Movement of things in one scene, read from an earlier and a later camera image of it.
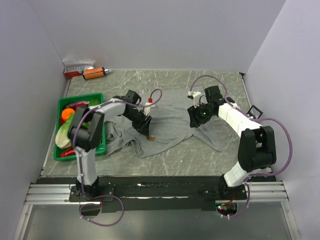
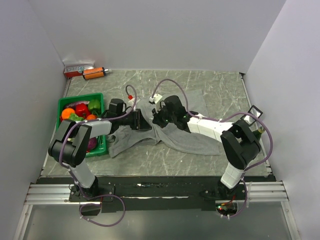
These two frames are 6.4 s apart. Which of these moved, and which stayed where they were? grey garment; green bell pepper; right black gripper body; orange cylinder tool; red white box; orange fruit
Moved: right black gripper body; grey garment
Stayed: green bell pepper; orange cylinder tool; orange fruit; red white box
